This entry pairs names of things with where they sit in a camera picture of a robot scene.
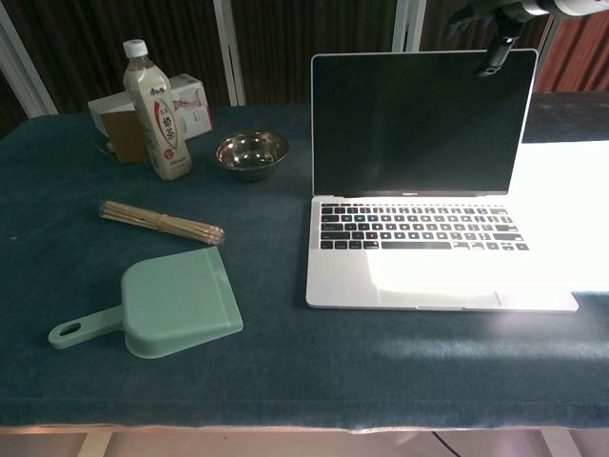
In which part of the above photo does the right silver and black robot hand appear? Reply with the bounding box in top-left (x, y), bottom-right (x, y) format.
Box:
top-left (446, 0), bottom-right (556, 78)

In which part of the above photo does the silver laptop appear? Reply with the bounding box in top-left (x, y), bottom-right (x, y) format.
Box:
top-left (305, 48), bottom-right (580, 314)

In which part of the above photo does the red curtain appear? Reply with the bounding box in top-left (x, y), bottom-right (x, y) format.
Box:
top-left (535, 12), bottom-right (609, 94)

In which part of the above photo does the glass bowl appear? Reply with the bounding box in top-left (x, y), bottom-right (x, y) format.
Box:
top-left (212, 131), bottom-right (290, 184)

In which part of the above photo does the white and brown carton box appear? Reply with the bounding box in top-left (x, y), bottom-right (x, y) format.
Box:
top-left (87, 73), bottom-right (214, 166)

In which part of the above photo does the milk tea bottle white cap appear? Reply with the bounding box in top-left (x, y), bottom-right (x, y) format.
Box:
top-left (122, 39), bottom-right (194, 182)

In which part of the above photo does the bundle of wooden chopsticks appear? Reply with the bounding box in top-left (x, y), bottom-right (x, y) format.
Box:
top-left (98, 199), bottom-right (226, 247)

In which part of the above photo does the dark blue table cloth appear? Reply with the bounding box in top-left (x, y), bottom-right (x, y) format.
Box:
top-left (0, 90), bottom-right (609, 433)

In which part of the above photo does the white table leg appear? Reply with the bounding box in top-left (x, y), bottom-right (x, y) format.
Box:
top-left (75, 430), bottom-right (113, 457)
top-left (541, 427), bottom-right (582, 457)

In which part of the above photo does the mint green plastic dustpan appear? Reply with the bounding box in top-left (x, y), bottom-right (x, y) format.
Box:
top-left (47, 246), bottom-right (245, 360)

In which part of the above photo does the white window frame post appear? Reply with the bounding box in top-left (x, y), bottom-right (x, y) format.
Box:
top-left (393, 0), bottom-right (427, 54)
top-left (212, 0), bottom-right (247, 107)
top-left (0, 18), bottom-right (59, 121)
top-left (533, 13), bottom-right (559, 92)

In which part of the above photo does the black cable under table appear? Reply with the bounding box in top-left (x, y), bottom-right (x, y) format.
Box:
top-left (430, 430), bottom-right (459, 457)

